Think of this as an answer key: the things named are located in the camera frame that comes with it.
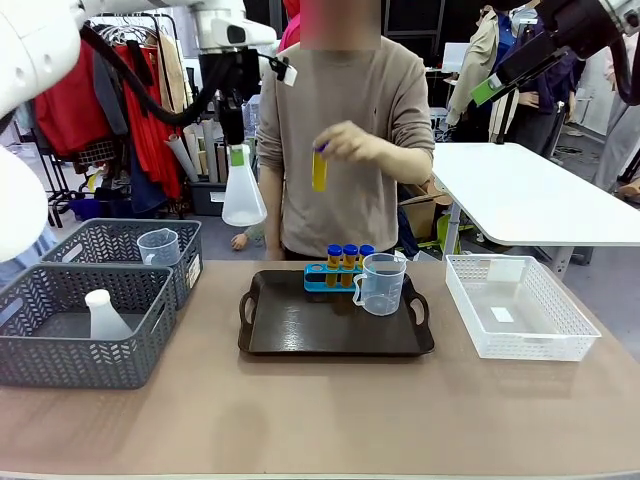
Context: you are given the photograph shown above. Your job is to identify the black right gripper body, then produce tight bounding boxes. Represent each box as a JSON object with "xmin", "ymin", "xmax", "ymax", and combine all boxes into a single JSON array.
[{"xmin": 537, "ymin": 0, "xmax": 626, "ymax": 59}]

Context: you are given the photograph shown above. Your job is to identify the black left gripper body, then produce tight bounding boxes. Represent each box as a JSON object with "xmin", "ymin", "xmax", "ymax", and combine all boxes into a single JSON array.
[{"xmin": 198, "ymin": 48, "xmax": 261, "ymax": 101}]

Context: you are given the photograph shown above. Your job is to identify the white plastic conical flask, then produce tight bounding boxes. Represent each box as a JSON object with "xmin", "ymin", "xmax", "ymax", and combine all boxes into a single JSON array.
[
  {"xmin": 83, "ymin": 288, "xmax": 134, "ymax": 340},
  {"xmin": 221, "ymin": 143, "xmax": 268, "ymax": 227}
]

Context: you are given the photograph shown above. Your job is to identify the clear plastic measuring beaker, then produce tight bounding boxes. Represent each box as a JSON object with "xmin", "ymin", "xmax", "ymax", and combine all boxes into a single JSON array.
[
  {"xmin": 136, "ymin": 229, "xmax": 181, "ymax": 267},
  {"xmin": 352, "ymin": 252, "xmax": 408, "ymax": 318}
]

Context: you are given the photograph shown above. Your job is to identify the person right forearm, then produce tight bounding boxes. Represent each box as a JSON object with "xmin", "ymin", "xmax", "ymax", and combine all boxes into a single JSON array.
[{"xmin": 258, "ymin": 164, "xmax": 287, "ymax": 261}]

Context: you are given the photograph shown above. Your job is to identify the person left forearm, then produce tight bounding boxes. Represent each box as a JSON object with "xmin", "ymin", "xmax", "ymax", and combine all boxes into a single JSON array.
[{"xmin": 372, "ymin": 132, "xmax": 435, "ymax": 187}]

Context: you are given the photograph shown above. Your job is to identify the person left hand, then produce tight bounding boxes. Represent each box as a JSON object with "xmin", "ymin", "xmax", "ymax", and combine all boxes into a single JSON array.
[{"xmin": 314, "ymin": 121, "xmax": 386, "ymax": 164}]

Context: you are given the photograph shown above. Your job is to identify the mannequin with beige coat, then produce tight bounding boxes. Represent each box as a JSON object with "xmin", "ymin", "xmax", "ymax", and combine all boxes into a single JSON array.
[{"xmin": 446, "ymin": 5, "xmax": 522, "ymax": 145}]

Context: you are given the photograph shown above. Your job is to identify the rolled paper tubes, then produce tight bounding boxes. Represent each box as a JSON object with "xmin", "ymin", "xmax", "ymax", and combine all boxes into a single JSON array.
[{"xmin": 164, "ymin": 118, "xmax": 229, "ymax": 185}]

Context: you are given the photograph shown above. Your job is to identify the mannequin with dark jacket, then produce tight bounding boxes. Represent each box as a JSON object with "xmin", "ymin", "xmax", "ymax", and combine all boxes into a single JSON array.
[{"xmin": 514, "ymin": 44, "xmax": 587, "ymax": 157}]

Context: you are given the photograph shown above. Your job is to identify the beige hanging garment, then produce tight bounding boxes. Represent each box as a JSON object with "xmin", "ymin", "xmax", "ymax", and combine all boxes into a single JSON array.
[{"xmin": 156, "ymin": 32, "xmax": 190, "ymax": 114}]

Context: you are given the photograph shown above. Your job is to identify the black storage bin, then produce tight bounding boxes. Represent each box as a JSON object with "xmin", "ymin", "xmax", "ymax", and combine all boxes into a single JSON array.
[{"xmin": 189, "ymin": 180, "xmax": 230, "ymax": 218}]

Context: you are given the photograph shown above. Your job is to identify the red hanging dress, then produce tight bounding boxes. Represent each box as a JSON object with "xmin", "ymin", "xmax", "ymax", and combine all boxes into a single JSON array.
[{"xmin": 116, "ymin": 42, "xmax": 185, "ymax": 200}]

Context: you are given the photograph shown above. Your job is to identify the person in beige sweater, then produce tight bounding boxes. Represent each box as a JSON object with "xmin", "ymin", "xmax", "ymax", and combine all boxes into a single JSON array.
[{"xmin": 257, "ymin": 0, "xmax": 436, "ymax": 261}]

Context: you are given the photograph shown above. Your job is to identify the dark grey hanging garment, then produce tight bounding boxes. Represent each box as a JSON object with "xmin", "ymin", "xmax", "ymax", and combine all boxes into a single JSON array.
[{"xmin": 92, "ymin": 49, "xmax": 130, "ymax": 137}]

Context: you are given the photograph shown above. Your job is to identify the mannequin in grey clothes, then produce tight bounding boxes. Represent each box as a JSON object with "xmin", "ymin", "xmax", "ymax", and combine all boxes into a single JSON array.
[{"xmin": 593, "ymin": 44, "xmax": 640, "ymax": 195}]

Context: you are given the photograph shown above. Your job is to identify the white background table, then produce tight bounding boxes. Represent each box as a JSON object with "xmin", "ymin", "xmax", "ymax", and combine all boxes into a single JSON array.
[{"xmin": 432, "ymin": 142, "xmax": 640, "ymax": 257}]

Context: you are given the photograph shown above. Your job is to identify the red hanging garment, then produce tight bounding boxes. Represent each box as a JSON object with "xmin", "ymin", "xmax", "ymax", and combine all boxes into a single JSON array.
[{"xmin": 33, "ymin": 44, "xmax": 112, "ymax": 157}]

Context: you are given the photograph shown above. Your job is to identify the grey basket with label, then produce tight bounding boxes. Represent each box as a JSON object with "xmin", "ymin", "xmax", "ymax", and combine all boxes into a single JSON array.
[{"xmin": 40, "ymin": 218, "xmax": 204, "ymax": 311}]

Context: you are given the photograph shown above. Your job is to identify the blue test tube rack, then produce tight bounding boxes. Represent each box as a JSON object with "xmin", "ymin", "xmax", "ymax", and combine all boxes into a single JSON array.
[{"xmin": 303, "ymin": 263, "xmax": 369, "ymax": 294}]

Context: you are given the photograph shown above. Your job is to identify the green chair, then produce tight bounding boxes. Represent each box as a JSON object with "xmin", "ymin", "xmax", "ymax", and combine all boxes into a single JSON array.
[{"xmin": 436, "ymin": 212, "xmax": 477, "ymax": 247}]

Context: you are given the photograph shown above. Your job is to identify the dark brown plastic tray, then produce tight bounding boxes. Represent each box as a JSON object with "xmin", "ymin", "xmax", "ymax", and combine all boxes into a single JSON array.
[{"xmin": 238, "ymin": 269, "xmax": 436, "ymax": 357}]

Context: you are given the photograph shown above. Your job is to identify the white plastic perforated basket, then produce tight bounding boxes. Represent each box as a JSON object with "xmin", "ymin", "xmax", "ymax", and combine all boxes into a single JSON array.
[{"xmin": 444, "ymin": 253, "xmax": 602, "ymax": 362}]

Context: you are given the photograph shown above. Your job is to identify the grey basket without label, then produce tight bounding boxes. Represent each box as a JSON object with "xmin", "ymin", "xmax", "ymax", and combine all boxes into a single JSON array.
[{"xmin": 0, "ymin": 263, "xmax": 177, "ymax": 390}]

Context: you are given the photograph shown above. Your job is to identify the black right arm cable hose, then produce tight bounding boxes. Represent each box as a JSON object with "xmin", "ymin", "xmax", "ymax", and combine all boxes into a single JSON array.
[{"xmin": 606, "ymin": 29, "xmax": 640, "ymax": 107}]

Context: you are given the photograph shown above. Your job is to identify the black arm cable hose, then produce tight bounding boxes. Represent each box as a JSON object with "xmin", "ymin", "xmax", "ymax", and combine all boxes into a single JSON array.
[
  {"xmin": 79, "ymin": 22, "xmax": 236, "ymax": 127},
  {"xmin": 606, "ymin": 29, "xmax": 640, "ymax": 107}
]

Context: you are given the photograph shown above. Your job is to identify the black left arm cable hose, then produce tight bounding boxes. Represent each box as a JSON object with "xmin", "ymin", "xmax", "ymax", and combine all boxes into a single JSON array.
[{"xmin": 79, "ymin": 22, "xmax": 236, "ymax": 127}]

